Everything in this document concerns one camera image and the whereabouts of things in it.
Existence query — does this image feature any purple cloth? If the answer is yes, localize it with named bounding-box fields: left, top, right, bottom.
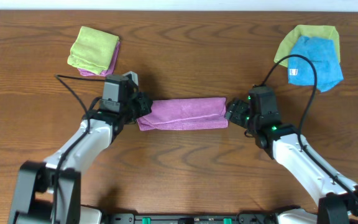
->
left=78, top=41, right=121, bottom=77
left=137, top=97, right=228, bottom=131

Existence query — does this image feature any folded green cloth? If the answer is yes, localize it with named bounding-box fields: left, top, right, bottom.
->
left=67, top=26, right=119, bottom=75

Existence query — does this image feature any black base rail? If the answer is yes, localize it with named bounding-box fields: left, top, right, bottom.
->
left=79, top=205, right=319, bottom=224

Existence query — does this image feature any black right camera cable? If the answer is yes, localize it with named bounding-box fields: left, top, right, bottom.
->
left=252, top=54, right=358, bottom=224

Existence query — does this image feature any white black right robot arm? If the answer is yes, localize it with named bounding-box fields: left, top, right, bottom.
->
left=224, top=86, right=358, bottom=223

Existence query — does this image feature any folded purple cloth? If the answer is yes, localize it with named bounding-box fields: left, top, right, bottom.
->
left=78, top=41, right=121, bottom=77

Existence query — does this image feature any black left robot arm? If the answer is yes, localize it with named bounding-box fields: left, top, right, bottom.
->
left=8, top=72, right=152, bottom=223

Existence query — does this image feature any blue cloth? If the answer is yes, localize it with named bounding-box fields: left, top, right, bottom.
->
left=288, top=36, right=344, bottom=92

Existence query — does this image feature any green cloth in pile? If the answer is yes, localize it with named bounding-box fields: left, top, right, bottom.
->
left=273, top=24, right=341, bottom=63

